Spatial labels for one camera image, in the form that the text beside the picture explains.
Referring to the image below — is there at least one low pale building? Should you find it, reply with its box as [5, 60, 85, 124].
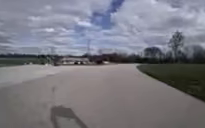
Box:
[54, 56, 93, 66]

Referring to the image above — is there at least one grey paved path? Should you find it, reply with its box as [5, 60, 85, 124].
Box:
[0, 63, 205, 128]

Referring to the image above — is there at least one row of bare trees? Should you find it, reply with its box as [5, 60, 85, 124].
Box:
[86, 30, 205, 65]

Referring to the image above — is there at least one green grass field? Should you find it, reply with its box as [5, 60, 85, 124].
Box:
[136, 63, 205, 107]

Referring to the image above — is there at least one pale side pavement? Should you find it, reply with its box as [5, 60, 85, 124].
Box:
[0, 64, 63, 88]

